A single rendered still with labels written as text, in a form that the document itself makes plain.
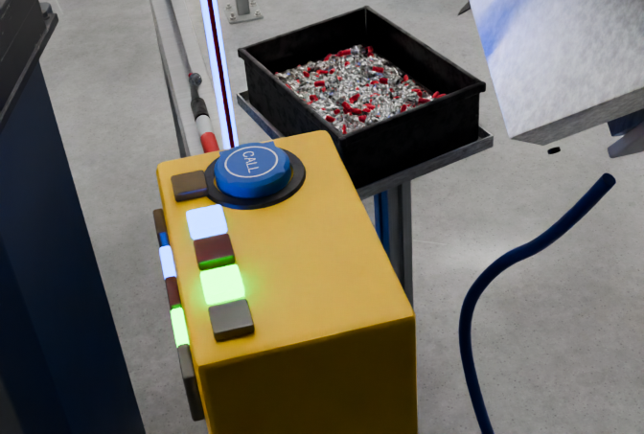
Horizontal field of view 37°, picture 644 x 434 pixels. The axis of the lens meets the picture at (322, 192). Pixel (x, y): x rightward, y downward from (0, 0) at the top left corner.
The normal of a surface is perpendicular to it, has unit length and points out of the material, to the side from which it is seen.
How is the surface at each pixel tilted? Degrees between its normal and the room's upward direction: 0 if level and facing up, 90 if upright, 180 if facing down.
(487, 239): 0
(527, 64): 55
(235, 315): 0
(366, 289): 0
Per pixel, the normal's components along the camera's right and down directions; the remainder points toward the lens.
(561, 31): -0.57, -0.04
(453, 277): -0.07, -0.79
